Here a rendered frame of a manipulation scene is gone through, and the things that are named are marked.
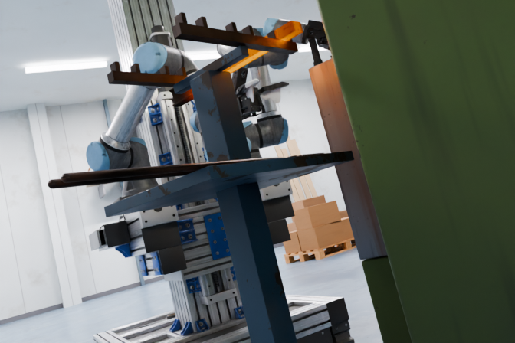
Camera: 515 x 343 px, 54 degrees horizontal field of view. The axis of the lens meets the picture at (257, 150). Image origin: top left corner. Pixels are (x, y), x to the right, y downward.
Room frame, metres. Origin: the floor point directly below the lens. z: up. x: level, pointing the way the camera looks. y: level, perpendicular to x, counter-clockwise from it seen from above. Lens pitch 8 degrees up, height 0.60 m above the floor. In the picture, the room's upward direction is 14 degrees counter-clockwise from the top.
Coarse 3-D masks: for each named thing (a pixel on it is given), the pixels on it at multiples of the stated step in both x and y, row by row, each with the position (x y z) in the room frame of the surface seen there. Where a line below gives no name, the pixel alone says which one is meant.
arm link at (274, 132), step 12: (252, 72) 2.17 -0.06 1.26; (264, 72) 2.17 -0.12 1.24; (264, 84) 2.17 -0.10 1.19; (276, 108) 2.21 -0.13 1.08; (264, 120) 2.18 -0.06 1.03; (276, 120) 2.19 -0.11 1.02; (264, 132) 2.18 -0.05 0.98; (276, 132) 2.19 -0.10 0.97; (288, 132) 2.21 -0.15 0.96; (264, 144) 2.20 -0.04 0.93; (276, 144) 2.23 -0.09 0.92
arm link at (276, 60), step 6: (264, 54) 1.80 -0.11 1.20; (270, 54) 1.81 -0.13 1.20; (276, 54) 1.81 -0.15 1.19; (282, 54) 1.82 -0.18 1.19; (288, 54) 1.85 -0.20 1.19; (264, 60) 1.81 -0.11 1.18; (270, 60) 1.82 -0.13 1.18; (276, 60) 1.83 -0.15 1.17; (282, 60) 1.84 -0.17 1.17; (270, 66) 1.87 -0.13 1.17; (276, 66) 1.85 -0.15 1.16; (282, 66) 1.86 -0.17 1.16
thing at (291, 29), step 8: (288, 24) 0.95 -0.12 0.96; (296, 24) 0.96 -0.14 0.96; (280, 32) 0.97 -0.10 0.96; (288, 32) 0.96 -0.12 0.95; (296, 32) 0.96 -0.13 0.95; (288, 40) 0.99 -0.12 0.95; (248, 56) 1.04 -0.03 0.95; (256, 56) 1.04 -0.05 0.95; (240, 64) 1.07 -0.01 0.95; (232, 72) 1.11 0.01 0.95; (176, 96) 1.23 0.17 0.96; (184, 96) 1.21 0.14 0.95; (192, 96) 1.19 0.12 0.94; (176, 104) 1.23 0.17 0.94; (184, 104) 1.24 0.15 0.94
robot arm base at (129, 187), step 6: (138, 180) 1.92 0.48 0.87; (144, 180) 1.93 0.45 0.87; (150, 180) 1.95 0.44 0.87; (126, 186) 1.93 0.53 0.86; (132, 186) 1.93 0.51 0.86; (138, 186) 1.92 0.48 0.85; (144, 186) 1.92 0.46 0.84; (150, 186) 1.93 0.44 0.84; (126, 192) 1.92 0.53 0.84; (132, 192) 1.91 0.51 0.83; (138, 192) 1.91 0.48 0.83
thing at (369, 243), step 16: (320, 64) 1.10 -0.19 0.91; (320, 80) 1.11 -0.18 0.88; (336, 80) 1.08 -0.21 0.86; (320, 96) 1.11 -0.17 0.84; (336, 96) 1.09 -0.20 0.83; (320, 112) 1.12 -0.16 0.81; (336, 112) 1.10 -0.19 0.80; (336, 128) 1.10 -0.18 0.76; (336, 144) 1.11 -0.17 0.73; (352, 144) 1.09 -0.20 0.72; (352, 176) 1.10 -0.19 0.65; (352, 192) 1.11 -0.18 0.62; (368, 192) 1.08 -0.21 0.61; (352, 208) 1.11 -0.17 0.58; (368, 208) 1.09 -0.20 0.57; (352, 224) 1.12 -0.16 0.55; (368, 224) 1.10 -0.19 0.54; (368, 240) 1.10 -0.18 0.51; (368, 256) 1.11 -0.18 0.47
